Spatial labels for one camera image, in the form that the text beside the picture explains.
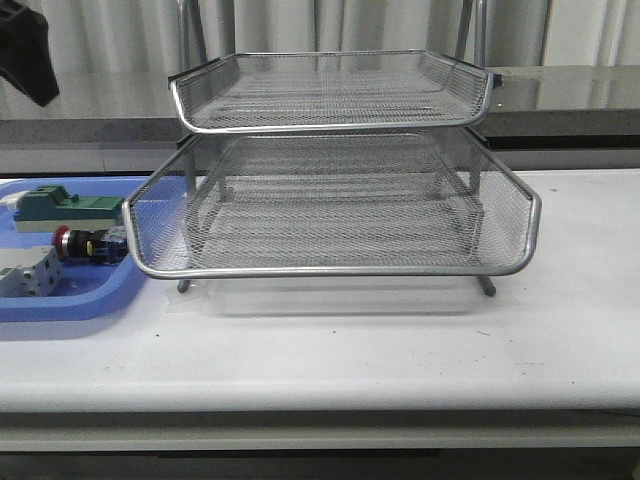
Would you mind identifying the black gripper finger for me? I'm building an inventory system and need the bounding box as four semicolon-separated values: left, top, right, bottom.
1;1;60;107

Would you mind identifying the red emergency stop push button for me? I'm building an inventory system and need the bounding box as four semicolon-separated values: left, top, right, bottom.
51;225;129;265

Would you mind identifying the silver mesh tray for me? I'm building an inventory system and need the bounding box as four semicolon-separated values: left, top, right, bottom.
168;50;496;135
122;128;542;280

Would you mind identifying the white pleated curtain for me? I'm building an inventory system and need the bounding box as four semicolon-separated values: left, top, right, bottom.
31;1;639;74

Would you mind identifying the small white component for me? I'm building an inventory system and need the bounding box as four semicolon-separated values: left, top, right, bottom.
0;191;26;211

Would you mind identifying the green terminal block component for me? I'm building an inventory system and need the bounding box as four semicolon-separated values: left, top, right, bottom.
13;185;124;233

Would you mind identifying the blue plastic tray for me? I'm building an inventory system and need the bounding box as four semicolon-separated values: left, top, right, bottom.
0;176;187;323

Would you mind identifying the grey stone counter ledge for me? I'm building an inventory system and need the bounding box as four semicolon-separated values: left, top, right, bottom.
1;66;639;150

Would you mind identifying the grey metal rack frame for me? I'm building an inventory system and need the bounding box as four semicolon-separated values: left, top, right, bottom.
177;0;503;298

